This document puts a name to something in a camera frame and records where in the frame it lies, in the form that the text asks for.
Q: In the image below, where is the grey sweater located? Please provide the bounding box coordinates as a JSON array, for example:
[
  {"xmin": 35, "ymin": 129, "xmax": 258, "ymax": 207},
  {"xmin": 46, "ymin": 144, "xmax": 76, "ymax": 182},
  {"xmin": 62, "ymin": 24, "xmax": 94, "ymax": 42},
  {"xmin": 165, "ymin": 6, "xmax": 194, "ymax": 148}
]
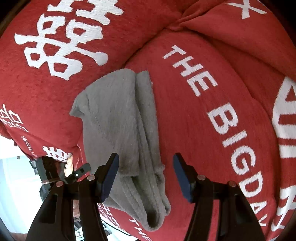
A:
[{"xmin": 70, "ymin": 69, "xmax": 171, "ymax": 232}]

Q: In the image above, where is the red embroidered sofa cover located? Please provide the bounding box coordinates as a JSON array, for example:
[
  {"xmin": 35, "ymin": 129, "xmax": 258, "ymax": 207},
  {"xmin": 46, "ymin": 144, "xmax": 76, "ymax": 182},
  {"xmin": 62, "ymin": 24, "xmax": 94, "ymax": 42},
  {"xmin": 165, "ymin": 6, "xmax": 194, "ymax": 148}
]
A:
[{"xmin": 1, "ymin": 1, "xmax": 295, "ymax": 240}]

